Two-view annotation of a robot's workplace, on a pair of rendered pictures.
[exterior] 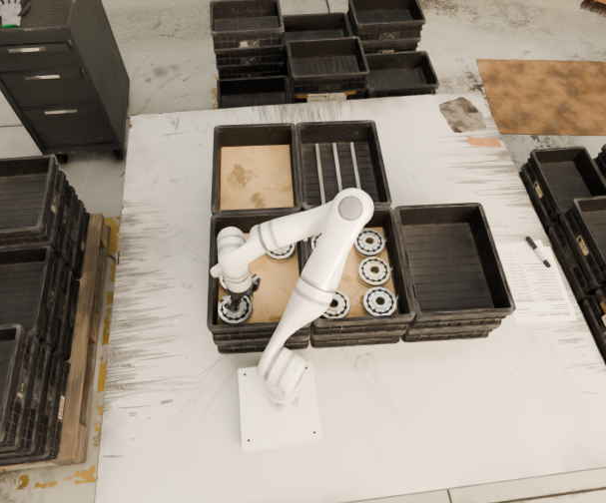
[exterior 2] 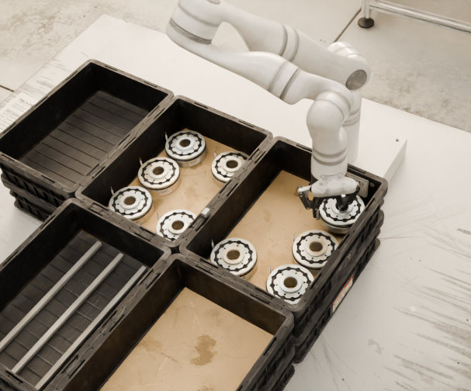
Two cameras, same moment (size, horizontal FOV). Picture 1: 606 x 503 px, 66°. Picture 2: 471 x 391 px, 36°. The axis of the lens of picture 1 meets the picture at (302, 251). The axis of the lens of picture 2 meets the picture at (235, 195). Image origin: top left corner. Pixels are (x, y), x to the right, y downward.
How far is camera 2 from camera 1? 1.63 m
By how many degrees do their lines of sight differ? 65
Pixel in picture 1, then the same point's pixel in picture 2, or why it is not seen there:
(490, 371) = not seen: hidden behind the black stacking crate
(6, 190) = not seen: outside the picture
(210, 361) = (395, 242)
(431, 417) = (220, 99)
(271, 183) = (161, 368)
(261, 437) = (384, 137)
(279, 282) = (267, 227)
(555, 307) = (22, 108)
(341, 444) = not seen: hidden behind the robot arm
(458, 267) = (73, 142)
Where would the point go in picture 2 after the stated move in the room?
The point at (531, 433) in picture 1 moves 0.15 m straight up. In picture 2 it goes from (158, 57) to (150, 18)
